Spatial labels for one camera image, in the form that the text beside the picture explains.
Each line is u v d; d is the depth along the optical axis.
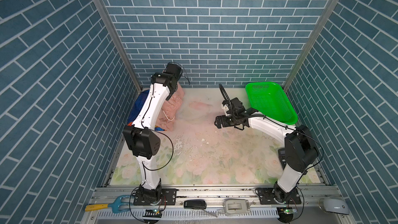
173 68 0.66
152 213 0.72
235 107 0.71
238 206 0.71
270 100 1.12
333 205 0.65
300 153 0.47
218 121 0.81
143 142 0.48
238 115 0.69
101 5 0.77
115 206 0.70
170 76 0.59
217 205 0.72
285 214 0.72
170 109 0.91
